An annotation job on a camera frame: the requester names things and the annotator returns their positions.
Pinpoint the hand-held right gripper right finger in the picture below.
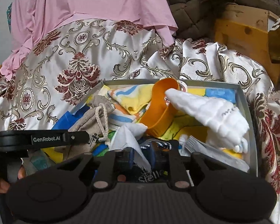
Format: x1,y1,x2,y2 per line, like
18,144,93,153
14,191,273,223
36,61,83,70
149,142,224,189

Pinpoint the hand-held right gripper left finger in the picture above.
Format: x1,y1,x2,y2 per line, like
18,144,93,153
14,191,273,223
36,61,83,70
57,148,134,189

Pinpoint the white cloth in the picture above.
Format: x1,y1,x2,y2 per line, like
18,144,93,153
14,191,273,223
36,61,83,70
109,123,153,173

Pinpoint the white package with barcode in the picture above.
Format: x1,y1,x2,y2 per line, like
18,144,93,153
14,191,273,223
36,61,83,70
180,134,251,172

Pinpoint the orange plastic cup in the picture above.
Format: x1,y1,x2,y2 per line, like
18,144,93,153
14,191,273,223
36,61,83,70
139,78,181,137

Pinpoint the white quilted towel blue print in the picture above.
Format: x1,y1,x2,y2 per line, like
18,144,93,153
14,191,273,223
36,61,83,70
165,88,250,155

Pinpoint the metal tray with colourful bottom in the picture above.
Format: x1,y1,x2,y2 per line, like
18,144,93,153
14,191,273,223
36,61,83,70
51,79,260,177

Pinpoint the person's left hand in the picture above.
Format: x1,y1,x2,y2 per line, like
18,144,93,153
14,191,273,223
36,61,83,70
0,165,27,194

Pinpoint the yellow striped cloth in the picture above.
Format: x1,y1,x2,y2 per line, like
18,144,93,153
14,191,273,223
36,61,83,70
107,85,159,125

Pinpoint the floral satin bedspread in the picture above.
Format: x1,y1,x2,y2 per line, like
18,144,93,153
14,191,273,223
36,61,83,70
0,20,280,196

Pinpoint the pink cloth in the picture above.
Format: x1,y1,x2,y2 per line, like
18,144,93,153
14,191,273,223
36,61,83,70
0,0,178,78

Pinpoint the olive quilted jacket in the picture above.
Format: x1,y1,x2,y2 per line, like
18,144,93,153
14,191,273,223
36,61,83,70
163,0,280,40

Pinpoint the burlap drawstring pouch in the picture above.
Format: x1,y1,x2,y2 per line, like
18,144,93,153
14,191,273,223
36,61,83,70
69,96,117,150

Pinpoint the wooden bed frame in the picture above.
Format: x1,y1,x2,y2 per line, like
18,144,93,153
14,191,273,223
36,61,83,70
212,3,280,87

